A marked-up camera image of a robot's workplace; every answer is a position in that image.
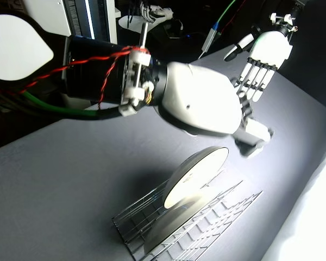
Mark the chrome wire dish rack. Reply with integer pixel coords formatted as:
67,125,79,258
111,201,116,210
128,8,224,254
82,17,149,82
111,168,264,261

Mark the white oval base plate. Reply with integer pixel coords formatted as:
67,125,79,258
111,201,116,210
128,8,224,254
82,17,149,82
118,15,166,31

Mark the white backdrop cloth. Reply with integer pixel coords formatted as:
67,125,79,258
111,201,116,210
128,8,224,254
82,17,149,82
260,137,326,261

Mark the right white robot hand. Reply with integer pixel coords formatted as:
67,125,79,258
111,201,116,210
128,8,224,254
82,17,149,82
153,61,275,159

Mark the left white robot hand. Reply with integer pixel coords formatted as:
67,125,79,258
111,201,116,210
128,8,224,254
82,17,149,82
223,25,294,103

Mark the green cable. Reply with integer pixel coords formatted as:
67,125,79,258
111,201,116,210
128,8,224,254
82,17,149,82
216,0,237,27

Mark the thin red cable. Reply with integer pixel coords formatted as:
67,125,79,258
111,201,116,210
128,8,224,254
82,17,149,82
220,0,248,35

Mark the spare skeleton robot hand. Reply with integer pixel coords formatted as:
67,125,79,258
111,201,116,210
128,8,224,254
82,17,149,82
137,0,174,24

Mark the grey adapter box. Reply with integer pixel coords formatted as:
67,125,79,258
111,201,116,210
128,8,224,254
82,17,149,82
200,26,220,59

